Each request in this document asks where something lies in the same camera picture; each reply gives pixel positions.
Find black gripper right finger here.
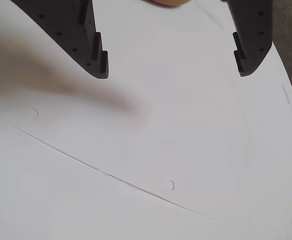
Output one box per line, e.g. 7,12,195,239
222,0,274,78

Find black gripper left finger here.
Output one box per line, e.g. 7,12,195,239
10,0,109,80

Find brown cylindrical pen holder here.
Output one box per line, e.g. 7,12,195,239
145,0,194,7

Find white punched paper sheet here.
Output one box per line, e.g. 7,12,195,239
0,0,292,240

